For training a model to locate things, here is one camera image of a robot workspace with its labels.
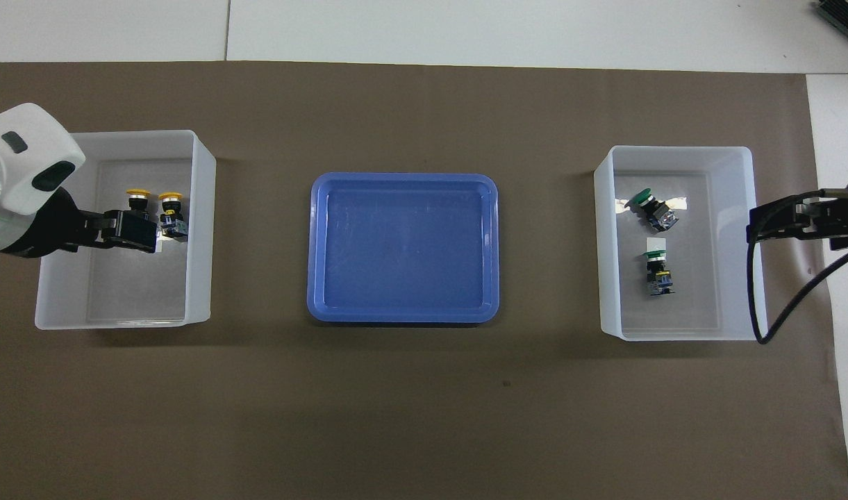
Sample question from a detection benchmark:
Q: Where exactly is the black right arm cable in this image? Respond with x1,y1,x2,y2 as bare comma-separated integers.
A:
746,197,848,346

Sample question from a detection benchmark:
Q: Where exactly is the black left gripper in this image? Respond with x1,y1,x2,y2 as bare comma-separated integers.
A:
0,187,163,260

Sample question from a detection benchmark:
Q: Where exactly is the blue plastic tray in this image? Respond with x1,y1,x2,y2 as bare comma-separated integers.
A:
306,172,501,324

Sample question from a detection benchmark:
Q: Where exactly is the yellow push button switch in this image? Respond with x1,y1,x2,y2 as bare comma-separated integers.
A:
158,192,189,242
125,187,154,217

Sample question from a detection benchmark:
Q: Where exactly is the green push button switch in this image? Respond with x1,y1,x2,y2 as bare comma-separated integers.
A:
617,187,681,234
642,249,677,299

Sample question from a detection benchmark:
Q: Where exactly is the grey ribbed metal device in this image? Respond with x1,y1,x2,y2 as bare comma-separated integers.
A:
815,0,848,44

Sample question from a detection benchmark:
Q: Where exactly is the brown paper table mat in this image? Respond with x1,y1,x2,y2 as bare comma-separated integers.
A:
0,61,848,500

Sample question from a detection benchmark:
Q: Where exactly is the translucent white plastic box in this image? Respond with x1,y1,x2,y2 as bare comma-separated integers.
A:
35,130,217,331
594,145,769,342

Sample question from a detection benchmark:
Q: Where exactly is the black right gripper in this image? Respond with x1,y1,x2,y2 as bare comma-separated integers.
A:
746,169,848,253

